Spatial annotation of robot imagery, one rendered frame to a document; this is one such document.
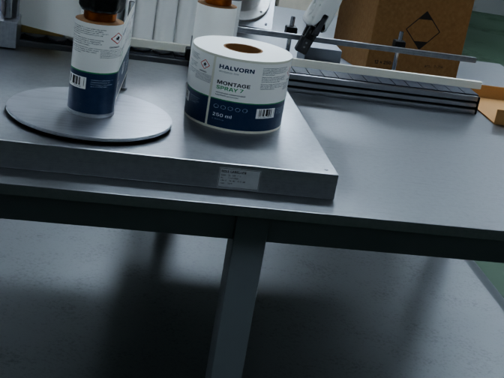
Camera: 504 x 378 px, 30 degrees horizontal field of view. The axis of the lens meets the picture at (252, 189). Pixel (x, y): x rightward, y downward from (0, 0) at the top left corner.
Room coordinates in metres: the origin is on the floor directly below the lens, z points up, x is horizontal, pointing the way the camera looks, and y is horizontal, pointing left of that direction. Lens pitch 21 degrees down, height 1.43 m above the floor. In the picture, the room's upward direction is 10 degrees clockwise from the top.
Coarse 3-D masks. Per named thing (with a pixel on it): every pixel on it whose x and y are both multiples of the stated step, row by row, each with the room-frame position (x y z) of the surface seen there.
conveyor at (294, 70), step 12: (24, 36) 2.24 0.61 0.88; (300, 72) 2.35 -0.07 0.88; (312, 72) 2.37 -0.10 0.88; (324, 72) 2.40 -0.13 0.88; (336, 72) 2.42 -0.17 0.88; (384, 84) 2.39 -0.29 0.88; (396, 84) 2.40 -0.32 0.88; (408, 84) 2.42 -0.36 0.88; (420, 84) 2.45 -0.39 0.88; (432, 84) 2.47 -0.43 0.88
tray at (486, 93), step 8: (472, 88) 2.61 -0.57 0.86; (488, 88) 2.62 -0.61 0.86; (496, 88) 2.63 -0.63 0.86; (480, 96) 2.62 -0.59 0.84; (488, 96) 2.62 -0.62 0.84; (496, 96) 2.63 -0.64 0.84; (480, 104) 2.53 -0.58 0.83; (488, 104) 2.54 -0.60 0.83; (496, 104) 2.56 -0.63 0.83; (488, 112) 2.45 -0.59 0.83; (496, 112) 2.36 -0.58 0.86; (496, 120) 2.36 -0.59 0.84
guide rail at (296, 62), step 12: (156, 48) 2.27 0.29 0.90; (168, 48) 2.28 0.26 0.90; (180, 48) 2.28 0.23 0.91; (300, 60) 2.34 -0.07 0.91; (312, 60) 2.35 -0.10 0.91; (348, 72) 2.37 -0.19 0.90; (360, 72) 2.37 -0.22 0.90; (372, 72) 2.38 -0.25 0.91; (384, 72) 2.38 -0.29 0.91; (396, 72) 2.39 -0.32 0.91; (408, 72) 2.41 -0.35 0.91; (444, 84) 2.42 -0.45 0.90; (456, 84) 2.42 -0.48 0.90; (468, 84) 2.43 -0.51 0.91; (480, 84) 2.44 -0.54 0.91
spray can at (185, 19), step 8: (184, 0) 2.31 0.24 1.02; (192, 0) 2.31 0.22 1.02; (184, 8) 2.31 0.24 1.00; (192, 8) 2.31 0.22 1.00; (184, 16) 2.31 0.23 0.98; (192, 16) 2.31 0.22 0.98; (176, 24) 2.32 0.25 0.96; (184, 24) 2.31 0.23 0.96; (192, 24) 2.31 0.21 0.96; (176, 32) 2.31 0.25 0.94; (184, 32) 2.31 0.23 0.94; (192, 32) 2.31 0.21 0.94; (176, 40) 2.31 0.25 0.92; (184, 40) 2.31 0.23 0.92
